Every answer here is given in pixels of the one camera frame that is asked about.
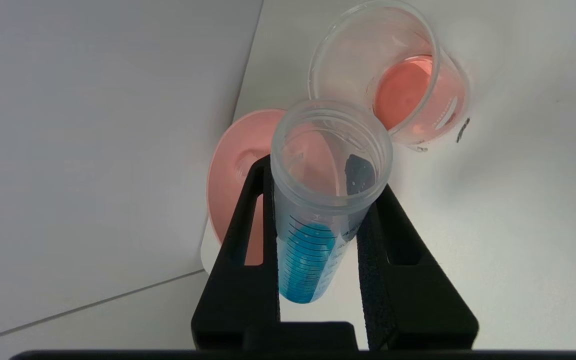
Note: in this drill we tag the pink bowl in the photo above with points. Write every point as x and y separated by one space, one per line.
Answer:
230 165

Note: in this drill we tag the test tube with blue pigment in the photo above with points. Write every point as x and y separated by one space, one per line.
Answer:
308 260

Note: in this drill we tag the clear glass beaker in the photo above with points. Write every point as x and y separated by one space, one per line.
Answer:
408 95

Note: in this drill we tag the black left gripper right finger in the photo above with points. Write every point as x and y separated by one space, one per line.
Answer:
418 310

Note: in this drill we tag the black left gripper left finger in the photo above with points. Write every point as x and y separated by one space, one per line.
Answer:
233 300

